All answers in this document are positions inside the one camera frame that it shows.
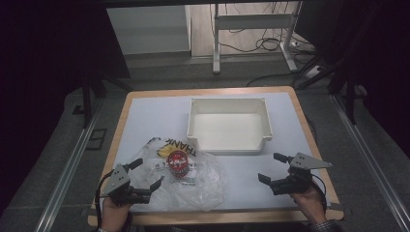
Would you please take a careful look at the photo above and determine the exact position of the red tin can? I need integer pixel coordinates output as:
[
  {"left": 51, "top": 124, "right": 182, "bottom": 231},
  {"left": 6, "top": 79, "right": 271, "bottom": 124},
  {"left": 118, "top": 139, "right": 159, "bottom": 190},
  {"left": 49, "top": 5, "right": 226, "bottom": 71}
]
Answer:
[{"left": 165, "top": 149, "right": 190, "bottom": 179}]

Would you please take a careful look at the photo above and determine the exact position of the white plastic bin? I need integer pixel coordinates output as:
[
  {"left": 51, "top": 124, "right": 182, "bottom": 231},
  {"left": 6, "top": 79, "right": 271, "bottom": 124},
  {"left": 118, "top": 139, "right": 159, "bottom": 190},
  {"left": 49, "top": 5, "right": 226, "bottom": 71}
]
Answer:
[{"left": 187, "top": 97, "right": 274, "bottom": 156}]

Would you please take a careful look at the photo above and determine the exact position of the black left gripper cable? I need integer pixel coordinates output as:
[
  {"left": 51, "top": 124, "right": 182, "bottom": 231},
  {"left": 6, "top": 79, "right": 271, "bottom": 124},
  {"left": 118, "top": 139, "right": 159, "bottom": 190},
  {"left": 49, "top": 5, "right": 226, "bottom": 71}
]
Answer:
[{"left": 94, "top": 169, "right": 114, "bottom": 232}]

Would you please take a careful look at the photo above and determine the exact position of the person's right hand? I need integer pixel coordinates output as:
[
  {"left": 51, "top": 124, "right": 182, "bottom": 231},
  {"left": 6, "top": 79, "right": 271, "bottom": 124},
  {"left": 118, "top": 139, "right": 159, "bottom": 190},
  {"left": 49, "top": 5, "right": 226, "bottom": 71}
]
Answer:
[{"left": 289, "top": 185, "right": 328, "bottom": 225}]

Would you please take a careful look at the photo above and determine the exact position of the wooden table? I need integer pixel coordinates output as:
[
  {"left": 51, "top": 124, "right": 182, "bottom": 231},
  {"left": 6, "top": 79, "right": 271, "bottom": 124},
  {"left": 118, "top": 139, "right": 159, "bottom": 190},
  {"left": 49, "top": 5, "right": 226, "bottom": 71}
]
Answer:
[{"left": 87, "top": 85, "right": 345, "bottom": 227}]

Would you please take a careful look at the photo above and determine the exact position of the white metal desk frame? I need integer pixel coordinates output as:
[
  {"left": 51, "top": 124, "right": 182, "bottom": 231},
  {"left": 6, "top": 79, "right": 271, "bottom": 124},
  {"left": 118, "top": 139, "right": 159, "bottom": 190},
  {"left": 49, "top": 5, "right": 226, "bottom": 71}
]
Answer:
[{"left": 211, "top": 1, "right": 304, "bottom": 75}]

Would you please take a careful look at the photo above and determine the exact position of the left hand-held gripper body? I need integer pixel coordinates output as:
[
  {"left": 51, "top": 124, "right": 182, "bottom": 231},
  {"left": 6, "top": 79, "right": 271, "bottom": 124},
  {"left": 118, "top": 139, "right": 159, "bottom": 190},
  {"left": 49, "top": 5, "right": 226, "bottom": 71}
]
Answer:
[{"left": 103, "top": 163, "right": 153, "bottom": 207}]

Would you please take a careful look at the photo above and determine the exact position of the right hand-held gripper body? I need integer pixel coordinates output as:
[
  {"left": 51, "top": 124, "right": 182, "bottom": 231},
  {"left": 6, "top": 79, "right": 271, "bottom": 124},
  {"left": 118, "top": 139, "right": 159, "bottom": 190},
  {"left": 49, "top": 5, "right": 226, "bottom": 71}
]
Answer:
[{"left": 270, "top": 152, "right": 334, "bottom": 196}]

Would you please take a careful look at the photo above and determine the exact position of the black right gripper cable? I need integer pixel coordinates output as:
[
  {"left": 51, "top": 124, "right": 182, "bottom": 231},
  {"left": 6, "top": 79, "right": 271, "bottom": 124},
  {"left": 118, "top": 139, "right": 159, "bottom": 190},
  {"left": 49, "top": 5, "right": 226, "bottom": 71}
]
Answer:
[{"left": 309, "top": 173, "right": 329, "bottom": 207}]

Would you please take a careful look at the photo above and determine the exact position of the clear printed plastic bag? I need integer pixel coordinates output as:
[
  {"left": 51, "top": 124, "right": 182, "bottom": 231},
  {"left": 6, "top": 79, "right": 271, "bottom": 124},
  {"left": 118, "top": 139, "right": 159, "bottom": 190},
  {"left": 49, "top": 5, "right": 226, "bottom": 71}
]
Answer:
[{"left": 129, "top": 136, "right": 225, "bottom": 213}]

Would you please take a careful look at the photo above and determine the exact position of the grey panel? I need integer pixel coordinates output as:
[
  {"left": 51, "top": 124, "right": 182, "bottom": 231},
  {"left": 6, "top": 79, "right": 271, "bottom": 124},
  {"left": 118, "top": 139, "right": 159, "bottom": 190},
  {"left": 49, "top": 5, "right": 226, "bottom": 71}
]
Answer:
[{"left": 105, "top": 4, "right": 191, "bottom": 56}]

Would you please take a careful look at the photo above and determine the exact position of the metal floor rail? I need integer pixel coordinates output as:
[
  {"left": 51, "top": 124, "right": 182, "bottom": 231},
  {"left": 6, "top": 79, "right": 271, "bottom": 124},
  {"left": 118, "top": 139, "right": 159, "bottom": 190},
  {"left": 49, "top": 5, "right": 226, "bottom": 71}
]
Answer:
[
  {"left": 33, "top": 102, "right": 102, "bottom": 232},
  {"left": 331, "top": 94, "right": 410, "bottom": 232}
]

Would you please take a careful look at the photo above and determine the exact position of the white table mat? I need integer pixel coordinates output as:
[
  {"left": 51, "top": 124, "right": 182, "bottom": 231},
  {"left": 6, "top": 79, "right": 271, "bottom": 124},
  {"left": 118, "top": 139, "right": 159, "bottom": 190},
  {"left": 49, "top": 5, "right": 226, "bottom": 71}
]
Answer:
[{"left": 109, "top": 92, "right": 332, "bottom": 214}]

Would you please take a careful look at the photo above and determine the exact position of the tangle of black floor cables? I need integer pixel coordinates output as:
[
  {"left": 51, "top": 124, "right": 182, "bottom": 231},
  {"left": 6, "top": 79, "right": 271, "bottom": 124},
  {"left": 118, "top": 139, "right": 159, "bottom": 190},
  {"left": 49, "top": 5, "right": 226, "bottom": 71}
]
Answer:
[{"left": 221, "top": 2, "right": 318, "bottom": 66}]

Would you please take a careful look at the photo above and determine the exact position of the black stand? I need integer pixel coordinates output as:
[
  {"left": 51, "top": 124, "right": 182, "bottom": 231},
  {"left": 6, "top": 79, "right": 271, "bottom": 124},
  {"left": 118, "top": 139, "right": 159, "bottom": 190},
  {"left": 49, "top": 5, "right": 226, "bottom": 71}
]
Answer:
[
  {"left": 293, "top": 52, "right": 360, "bottom": 126},
  {"left": 72, "top": 72, "right": 133, "bottom": 130}
]

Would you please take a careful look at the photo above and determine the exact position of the person's left hand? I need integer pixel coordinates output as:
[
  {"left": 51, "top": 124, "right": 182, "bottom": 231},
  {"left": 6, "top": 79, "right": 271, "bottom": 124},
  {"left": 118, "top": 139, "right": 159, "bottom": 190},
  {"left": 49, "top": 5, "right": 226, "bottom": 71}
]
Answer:
[{"left": 101, "top": 196, "right": 133, "bottom": 232}]

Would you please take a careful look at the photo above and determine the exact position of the white power strip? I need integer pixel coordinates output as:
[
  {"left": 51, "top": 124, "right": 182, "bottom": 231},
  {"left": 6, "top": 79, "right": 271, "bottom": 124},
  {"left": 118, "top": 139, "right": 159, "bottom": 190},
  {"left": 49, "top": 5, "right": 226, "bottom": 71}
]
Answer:
[{"left": 303, "top": 65, "right": 324, "bottom": 80}]

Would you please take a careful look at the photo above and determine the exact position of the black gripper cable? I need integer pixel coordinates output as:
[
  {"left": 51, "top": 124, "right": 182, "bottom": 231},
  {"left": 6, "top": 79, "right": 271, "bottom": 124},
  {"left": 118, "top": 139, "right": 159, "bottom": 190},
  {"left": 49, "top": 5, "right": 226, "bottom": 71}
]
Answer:
[
  {"left": 309, "top": 173, "right": 329, "bottom": 207},
  {"left": 94, "top": 169, "right": 114, "bottom": 232}
]

